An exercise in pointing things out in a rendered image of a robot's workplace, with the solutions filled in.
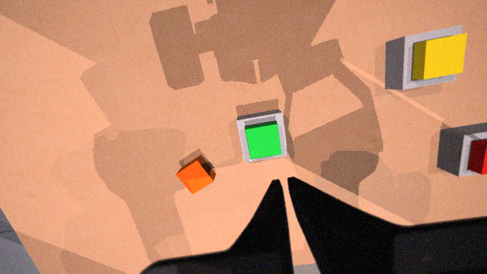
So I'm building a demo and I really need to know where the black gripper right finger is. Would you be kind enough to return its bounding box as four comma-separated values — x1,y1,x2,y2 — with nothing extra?
287,177,487,274

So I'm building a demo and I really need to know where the red button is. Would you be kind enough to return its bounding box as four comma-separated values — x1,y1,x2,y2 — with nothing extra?
437,123,487,177

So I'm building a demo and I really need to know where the orange cube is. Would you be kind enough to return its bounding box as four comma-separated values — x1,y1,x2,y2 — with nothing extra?
176,155,216,194

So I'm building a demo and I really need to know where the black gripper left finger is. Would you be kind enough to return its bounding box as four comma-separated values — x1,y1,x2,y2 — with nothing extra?
139,179,294,274

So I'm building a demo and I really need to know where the green button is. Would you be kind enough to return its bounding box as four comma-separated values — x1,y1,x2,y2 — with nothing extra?
237,110,288,163

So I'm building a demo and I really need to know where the yellow button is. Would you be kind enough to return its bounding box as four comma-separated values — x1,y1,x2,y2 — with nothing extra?
385,25,467,90

